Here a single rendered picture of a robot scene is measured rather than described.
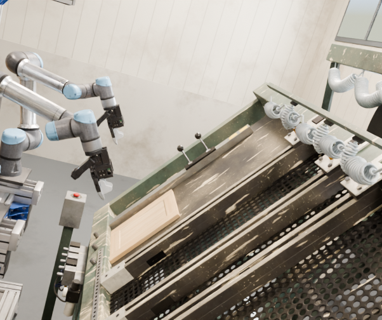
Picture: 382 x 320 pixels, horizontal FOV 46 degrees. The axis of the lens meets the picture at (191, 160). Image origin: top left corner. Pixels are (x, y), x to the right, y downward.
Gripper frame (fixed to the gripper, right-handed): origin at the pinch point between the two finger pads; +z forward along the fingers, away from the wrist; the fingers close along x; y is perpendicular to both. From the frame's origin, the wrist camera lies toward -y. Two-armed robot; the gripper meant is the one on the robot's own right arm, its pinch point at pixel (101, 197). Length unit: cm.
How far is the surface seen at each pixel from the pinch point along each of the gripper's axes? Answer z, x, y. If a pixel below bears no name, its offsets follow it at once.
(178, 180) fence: 24, 60, 33
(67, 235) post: 51, 80, -39
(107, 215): 40, 71, -11
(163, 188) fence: 27, 60, 24
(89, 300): 43.6, -3.0, -16.2
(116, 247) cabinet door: 42, 33, -5
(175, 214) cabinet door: 27.5, 26.1, 27.5
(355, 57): -22, 59, 137
